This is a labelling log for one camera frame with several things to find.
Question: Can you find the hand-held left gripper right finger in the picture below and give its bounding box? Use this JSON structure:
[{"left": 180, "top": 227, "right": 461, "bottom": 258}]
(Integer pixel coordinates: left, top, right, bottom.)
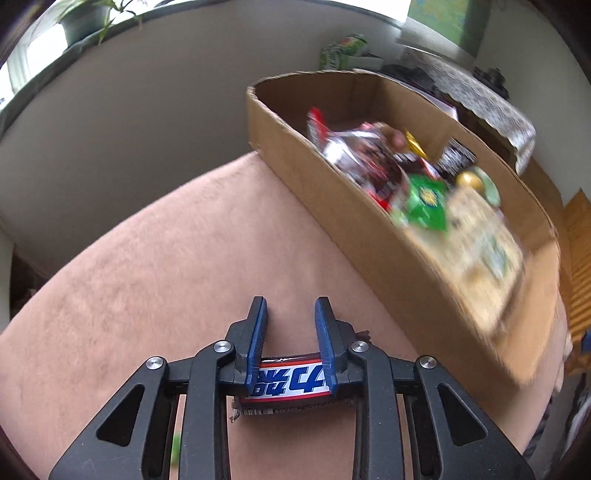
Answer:
[{"left": 315, "top": 296, "right": 536, "bottom": 480}]

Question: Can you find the green white paper bag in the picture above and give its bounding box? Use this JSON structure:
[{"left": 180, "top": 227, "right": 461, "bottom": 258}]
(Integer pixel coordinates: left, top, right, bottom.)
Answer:
[{"left": 320, "top": 33, "right": 384, "bottom": 71}]

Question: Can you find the green snack packet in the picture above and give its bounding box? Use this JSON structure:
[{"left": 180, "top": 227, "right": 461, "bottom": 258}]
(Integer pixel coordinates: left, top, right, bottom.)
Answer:
[{"left": 392, "top": 174, "right": 451, "bottom": 232}]

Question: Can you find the brown chocolate bar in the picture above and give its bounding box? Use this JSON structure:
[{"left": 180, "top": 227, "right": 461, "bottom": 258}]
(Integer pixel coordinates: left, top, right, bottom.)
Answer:
[{"left": 228, "top": 329, "right": 372, "bottom": 423}]

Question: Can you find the yellow wrapped candy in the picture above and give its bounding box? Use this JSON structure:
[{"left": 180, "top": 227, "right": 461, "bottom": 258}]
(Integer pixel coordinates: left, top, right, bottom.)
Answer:
[{"left": 404, "top": 131, "right": 428, "bottom": 160}]

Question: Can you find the clear wrapped cake packet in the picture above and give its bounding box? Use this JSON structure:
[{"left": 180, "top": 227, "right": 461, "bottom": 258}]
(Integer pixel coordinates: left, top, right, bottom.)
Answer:
[{"left": 443, "top": 189, "right": 527, "bottom": 333}]

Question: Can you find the wall scroll painting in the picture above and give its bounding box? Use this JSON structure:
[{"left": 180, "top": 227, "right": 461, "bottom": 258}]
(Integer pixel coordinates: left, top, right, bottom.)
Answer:
[{"left": 397, "top": 0, "right": 490, "bottom": 58}]

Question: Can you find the grey crumpled cloth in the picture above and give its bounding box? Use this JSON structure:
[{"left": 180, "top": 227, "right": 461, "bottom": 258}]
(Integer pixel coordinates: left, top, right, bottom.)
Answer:
[{"left": 383, "top": 62, "right": 439, "bottom": 90}]

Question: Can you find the red white snack packet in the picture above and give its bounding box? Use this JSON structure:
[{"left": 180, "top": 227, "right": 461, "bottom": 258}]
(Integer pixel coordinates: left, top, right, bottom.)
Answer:
[{"left": 307, "top": 107, "right": 329, "bottom": 149}]

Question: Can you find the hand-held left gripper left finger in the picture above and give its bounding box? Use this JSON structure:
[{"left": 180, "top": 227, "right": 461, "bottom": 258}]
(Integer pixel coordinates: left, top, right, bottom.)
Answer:
[{"left": 48, "top": 296, "right": 269, "bottom": 480}]

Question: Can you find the dark snack wrapper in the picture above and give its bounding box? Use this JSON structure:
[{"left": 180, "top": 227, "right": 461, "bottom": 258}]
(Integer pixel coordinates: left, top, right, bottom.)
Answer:
[{"left": 436, "top": 138, "right": 478, "bottom": 178}]

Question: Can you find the dark teapot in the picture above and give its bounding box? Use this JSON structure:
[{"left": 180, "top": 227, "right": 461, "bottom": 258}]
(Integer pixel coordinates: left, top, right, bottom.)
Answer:
[{"left": 473, "top": 67, "right": 511, "bottom": 100}]

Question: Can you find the lace-covered side table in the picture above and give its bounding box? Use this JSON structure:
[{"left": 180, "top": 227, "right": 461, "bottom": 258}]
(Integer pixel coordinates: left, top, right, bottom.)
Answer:
[{"left": 399, "top": 46, "right": 536, "bottom": 174}]

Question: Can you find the potted green plant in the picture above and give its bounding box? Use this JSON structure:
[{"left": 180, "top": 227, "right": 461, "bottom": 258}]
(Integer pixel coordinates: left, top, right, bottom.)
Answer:
[{"left": 55, "top": 0, "right": 144, "bottom": 44}]

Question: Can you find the white window frame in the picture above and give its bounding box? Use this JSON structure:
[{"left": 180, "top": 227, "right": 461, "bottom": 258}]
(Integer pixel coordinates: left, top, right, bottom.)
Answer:
[{"left": 0, "top": 0, "right": 70, "bottom": 109}]

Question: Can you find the cardboard box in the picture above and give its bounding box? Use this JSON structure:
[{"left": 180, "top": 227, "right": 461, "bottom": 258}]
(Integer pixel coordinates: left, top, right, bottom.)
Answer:
[{"left": 246, "top": 69, "right": 561, "bottom": 387}]

